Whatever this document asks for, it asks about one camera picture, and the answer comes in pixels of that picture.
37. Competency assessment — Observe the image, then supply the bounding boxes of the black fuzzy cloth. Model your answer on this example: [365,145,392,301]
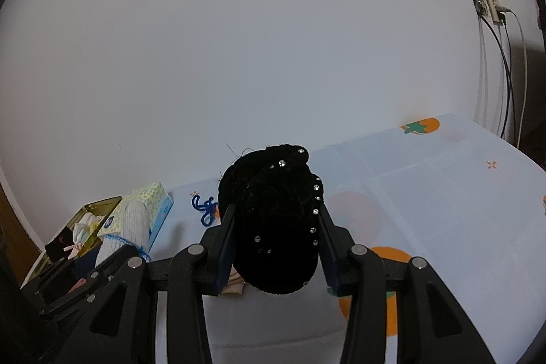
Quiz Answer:
[44,226,74,263]

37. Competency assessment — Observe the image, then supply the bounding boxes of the blue cord orange earplugs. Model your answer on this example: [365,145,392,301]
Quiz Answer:
[191,193,219,227]

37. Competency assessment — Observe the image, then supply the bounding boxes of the black beaded hat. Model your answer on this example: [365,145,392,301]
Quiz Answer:
[217,144,323,295]

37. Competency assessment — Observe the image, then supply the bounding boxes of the pink drawstring pouch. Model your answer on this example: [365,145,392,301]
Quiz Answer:
[63,242,84,260]

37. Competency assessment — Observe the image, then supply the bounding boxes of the white waffle cloth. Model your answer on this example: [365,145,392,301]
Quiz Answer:
[72,213,102,244]

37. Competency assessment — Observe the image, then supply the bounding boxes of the yellow cloth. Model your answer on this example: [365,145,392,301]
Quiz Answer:
[82,226,102,250]

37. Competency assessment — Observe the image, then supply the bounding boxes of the pink beige cloth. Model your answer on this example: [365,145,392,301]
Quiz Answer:
[221,267,245,296]

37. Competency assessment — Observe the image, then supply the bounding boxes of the gold rectangular tin box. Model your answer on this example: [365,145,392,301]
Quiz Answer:
[23,196,122,285]

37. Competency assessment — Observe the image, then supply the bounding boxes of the yellow patterned tissue pack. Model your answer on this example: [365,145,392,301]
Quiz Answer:
[101,182,173,250]

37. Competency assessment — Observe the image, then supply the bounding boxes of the persimmon print tablecloth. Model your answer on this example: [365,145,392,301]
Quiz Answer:
[151,115,545,363]

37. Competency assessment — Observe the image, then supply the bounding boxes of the white power cable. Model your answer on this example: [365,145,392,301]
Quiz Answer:
[501,7,530,150]

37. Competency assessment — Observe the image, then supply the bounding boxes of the wall power outlet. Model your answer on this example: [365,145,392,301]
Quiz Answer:
[473,0,505,25]

